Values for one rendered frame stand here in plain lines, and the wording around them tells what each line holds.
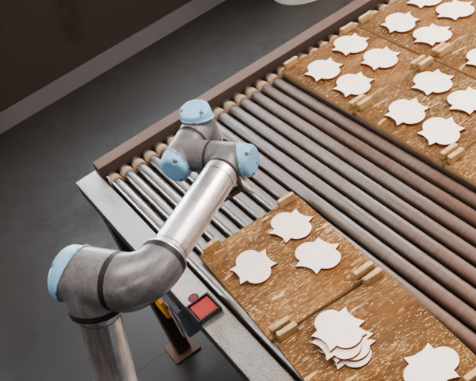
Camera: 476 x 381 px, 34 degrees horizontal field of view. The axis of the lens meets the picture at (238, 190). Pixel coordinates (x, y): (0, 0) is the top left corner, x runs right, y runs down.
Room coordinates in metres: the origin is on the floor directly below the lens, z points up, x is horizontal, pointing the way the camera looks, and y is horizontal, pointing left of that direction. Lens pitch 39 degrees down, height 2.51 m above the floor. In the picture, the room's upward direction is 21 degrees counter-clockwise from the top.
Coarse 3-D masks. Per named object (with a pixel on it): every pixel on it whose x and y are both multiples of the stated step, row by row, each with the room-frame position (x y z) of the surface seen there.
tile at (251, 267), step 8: (240, 256) 1.63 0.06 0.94; (248, 256) 1.62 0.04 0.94; (256, 256) 1.60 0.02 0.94; (264, 256) 1.59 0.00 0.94; (240, 264) 1.60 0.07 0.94; (248, 264) 1.59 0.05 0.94; (256, 264) 1.58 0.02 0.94; (264, 264) 1.56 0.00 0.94; (272, 264) 1.55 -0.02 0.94; (240, 272) 1.57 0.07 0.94; (248, 272) 1.56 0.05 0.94; (256, 272) 1.55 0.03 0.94; (264, 272) 1.53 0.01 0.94; (240, 280) 1.54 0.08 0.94; (248, 280) 1.53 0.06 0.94; (256, 280) 1.52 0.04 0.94; (264, 280) 1.51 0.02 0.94
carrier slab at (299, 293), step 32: (256, 224) 1.74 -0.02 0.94; (320, 224) 1.64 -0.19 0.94; (224, 256) 1.66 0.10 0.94; (288, 256) 1.57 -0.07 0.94; (352, 256) 1.48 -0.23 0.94; (256, 288) 1.50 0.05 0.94; (288, 288) 1.46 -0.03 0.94; (320, 288) 1.41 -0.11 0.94; (352, 288) 1.38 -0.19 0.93; (256, 320) 1.39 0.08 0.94
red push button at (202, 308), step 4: (200, 300) 1.54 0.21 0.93; (204, 300) 1.53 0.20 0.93; (208, 300) 1.53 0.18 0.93; (196, 304) 1.53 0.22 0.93; (200, 304) 1.52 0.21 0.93; (204, 304) 1.52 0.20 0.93; (208, 304) 1.51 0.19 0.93; (212, 304) 1.51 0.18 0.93; (192, 308) 1.52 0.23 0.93; (196, 308) 1.51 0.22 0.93; (200, 308) 1.51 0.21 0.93; (204, 308) 1.50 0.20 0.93; (208, 308) 1.50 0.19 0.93; (212, 308) 1.49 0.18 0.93; (196, 312) 1.50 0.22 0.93; (200, 312) 1.49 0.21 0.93; (204, 312) 1.49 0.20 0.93; (208, 312) 1.48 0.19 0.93; (196, 316) 1.49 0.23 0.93; (200, 316) 1.48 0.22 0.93; (204, 316) 1.48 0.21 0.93
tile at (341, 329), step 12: (324, 312) 1.30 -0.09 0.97; (336, 312) 1.29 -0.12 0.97; (324, 324) 1.27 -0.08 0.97; (336, 324) 1.25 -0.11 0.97; (348, 324) 1.24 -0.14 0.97; (360, 324) 1.23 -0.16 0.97; (312, 336) 1.25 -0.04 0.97; (324, 336) 1.23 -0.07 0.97; (336, 336) 1.22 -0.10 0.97; (348, 336) 1.21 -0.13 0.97; (360, 336) 1.19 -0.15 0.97; (348, 348) 1.18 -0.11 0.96
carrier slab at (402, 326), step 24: (360, 288) 1.37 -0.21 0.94; (384, 288) 1.34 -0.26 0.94; (360, 312) 1.29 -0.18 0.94; (384, 312) 1.26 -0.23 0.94; (408, 312) 1.24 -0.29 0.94; (384, 336) 1.20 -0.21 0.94; (408, 336) 1.17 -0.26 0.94; (432, 336) 1.15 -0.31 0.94; (288, 360) 1.23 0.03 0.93; (312, 360) 1.21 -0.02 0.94; (384, 360) 1.13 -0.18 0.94
